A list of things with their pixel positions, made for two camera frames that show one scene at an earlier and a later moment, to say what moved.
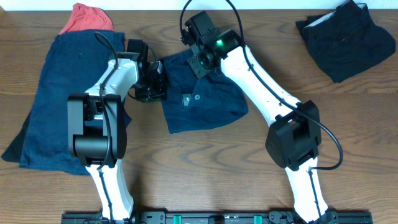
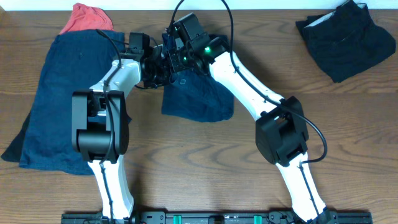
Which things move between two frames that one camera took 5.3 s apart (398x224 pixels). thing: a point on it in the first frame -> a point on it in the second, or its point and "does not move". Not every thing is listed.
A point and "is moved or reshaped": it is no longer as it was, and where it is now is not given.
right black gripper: (198, 71) -> (175, 63)
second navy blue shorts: (76, 62) does not move
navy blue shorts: (193, 103) is moved or reshaped
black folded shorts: (346, 41) does not move
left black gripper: (161, 94) -> (166, 71)
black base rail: (214, 217) does not move
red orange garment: (86, 17) does not move
